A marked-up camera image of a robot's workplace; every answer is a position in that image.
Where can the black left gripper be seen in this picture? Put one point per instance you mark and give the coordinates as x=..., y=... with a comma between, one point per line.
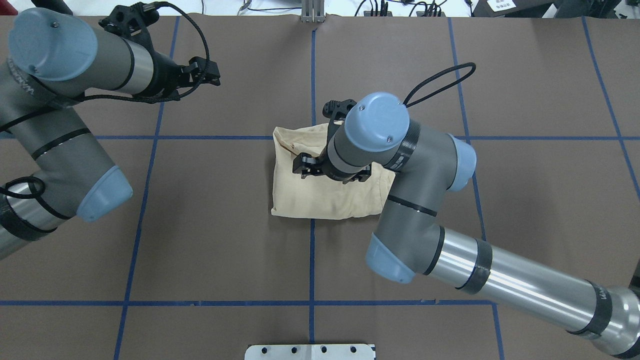
x=164, y=74

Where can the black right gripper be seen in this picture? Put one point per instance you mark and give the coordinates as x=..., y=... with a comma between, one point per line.
x=336, y=173

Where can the cream long-sleeve printed shirt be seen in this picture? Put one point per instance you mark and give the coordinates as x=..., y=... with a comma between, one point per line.
x=320, y=197

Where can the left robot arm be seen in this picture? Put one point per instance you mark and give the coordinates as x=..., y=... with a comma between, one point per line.
x=55, y=62

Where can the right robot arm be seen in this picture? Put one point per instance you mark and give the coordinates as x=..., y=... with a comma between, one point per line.
x=471, y=213

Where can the black box with label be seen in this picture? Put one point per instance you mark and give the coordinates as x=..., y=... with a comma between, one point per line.
x=510, y=8

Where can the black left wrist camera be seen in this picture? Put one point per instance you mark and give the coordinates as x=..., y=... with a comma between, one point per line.
x=131, y=22

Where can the aluminium frame post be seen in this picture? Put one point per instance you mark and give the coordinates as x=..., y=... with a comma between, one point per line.
x=313, y=11

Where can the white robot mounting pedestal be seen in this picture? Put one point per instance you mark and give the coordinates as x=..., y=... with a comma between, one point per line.
x=332, y=351

